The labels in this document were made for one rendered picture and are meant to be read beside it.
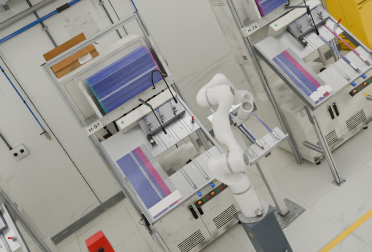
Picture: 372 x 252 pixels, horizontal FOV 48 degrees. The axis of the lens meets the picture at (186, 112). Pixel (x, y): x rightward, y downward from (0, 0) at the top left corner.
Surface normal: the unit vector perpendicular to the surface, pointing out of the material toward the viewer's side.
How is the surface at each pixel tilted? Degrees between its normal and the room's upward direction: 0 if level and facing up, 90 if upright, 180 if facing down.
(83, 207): 90
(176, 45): 90
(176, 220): 90
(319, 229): 0
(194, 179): 45
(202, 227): 90
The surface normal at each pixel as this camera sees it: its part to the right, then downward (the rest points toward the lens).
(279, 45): -0.05, -0.45
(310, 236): -0.44, -0.82
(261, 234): 0.42, 0.17
